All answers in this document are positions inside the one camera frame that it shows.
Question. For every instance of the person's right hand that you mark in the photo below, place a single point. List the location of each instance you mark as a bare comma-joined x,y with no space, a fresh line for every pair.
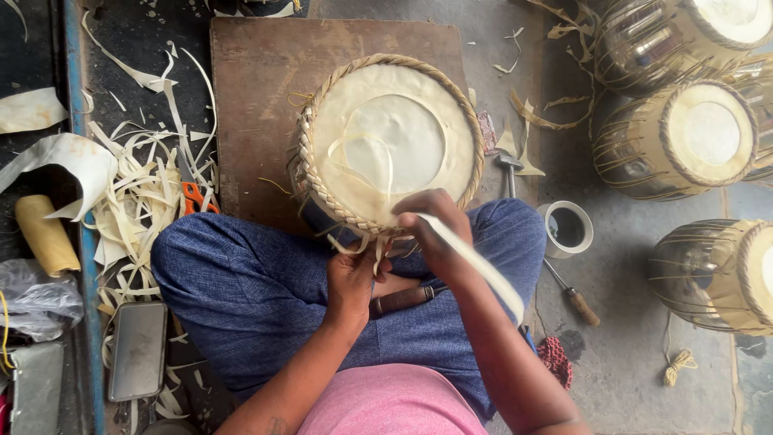
444,241

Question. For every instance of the person's left hand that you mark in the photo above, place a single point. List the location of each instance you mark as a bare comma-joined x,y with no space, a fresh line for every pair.
349,287

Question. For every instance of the person's left fingers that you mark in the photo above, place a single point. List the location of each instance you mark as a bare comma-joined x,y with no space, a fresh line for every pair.
369,258

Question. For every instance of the person's right fingers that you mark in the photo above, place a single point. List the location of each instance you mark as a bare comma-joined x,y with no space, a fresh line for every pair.
416,208

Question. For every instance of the drum with braided rawhide rim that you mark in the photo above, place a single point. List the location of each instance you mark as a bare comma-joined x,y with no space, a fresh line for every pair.
392,133

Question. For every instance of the small metal hammer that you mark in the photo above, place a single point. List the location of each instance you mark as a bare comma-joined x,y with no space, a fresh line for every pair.
510,169

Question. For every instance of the crumpled patterned wrapper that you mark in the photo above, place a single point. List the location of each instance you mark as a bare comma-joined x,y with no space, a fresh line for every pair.
487,131

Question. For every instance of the person's blue trousers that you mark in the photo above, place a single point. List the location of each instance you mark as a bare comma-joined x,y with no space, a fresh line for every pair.
241,302

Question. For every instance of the person's pink shirt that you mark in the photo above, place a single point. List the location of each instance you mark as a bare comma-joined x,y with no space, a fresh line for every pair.
392,402

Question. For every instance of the white cup with dark liquid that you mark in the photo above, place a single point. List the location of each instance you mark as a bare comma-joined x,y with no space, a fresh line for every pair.
566,228

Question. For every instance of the scattered tan hide scraps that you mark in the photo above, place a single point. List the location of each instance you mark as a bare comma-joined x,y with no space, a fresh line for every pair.
543,115

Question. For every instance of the brown wooden board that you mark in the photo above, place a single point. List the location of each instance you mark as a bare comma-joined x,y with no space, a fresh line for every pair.
259,109

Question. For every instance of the red patterned cloth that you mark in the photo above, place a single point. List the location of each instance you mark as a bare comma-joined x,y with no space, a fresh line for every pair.
554,361

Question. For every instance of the pile of rawhide strip offcuts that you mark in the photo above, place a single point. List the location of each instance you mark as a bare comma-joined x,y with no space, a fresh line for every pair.
145,199

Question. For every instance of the smartphone with grey screen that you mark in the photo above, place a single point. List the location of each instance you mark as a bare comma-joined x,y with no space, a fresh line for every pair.
137,351

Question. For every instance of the metal drum with laced head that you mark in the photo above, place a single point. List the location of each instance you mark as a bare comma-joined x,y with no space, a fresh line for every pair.
758,90
712,278
676,142
664,42

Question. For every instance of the large curled white hide sheet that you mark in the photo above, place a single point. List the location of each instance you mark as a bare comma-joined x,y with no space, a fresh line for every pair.
66,163

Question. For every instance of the rolled yellow hide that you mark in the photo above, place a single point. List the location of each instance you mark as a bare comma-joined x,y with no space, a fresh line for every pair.
47,235

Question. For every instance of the clear plastic bag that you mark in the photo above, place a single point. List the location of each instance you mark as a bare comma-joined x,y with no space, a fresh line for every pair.
36,299

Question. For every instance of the grey metal plate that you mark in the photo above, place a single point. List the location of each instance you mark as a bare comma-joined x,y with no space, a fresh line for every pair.
37,390

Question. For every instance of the small white hide piece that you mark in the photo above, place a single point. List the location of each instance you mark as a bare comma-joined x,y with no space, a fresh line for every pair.
30,110

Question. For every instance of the blue metal rail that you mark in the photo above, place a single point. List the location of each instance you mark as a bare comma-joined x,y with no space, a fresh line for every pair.
84,241

